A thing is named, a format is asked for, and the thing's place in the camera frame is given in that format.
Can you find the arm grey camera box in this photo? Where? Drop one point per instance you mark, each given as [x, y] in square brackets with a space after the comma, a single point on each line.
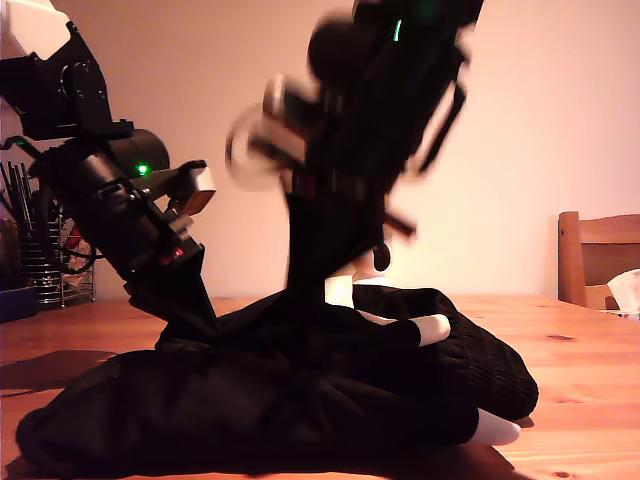
[202, 187]
[290, 105]

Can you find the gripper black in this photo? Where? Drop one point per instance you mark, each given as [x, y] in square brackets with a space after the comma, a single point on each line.
[135, 230]

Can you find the white tissue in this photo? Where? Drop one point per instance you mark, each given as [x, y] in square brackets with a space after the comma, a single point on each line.
[625, 290]

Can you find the black shorts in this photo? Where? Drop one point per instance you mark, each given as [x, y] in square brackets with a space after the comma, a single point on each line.
[300, 390]

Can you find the crumpled clear plastic bag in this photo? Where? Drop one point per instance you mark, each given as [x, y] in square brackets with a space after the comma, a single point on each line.
[80, 275]

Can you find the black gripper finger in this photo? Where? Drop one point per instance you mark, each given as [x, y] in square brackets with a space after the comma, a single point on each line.
[355, 240]
[310, 240]

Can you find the navy blue box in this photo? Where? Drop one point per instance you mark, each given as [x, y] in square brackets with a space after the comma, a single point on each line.
[15, 305]

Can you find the dark brown bag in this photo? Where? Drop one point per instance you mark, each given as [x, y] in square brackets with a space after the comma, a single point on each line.
[7, 250]

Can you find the black chopstick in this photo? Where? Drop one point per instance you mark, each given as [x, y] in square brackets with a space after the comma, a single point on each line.
[16, 187]
[25, 185]
[9, 190]

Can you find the wooden chair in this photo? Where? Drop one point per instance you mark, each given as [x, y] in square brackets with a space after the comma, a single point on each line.
[570, 260]

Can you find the white security camera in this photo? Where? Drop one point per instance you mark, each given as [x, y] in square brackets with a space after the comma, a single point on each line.
[382, 257]

